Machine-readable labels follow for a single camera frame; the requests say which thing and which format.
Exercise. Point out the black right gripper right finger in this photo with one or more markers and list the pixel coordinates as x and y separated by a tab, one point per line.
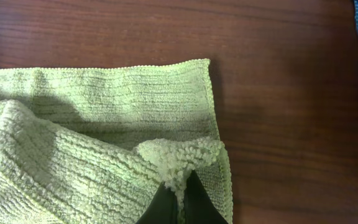
198	207

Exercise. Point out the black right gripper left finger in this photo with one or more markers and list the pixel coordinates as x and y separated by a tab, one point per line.
163	208

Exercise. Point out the light green microfiber cloth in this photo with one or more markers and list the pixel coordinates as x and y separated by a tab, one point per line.
93	145

